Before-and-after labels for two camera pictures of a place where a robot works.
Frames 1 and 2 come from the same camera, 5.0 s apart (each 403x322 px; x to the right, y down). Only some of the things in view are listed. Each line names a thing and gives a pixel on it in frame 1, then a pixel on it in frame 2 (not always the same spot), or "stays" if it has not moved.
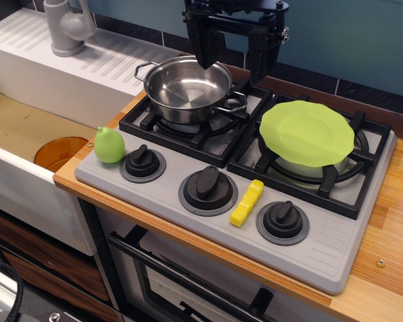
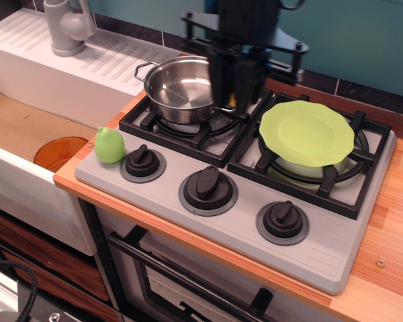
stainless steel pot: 181,91 stays
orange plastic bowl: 53,153 stays
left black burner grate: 215,141 stays
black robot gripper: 206,19 → 246,24
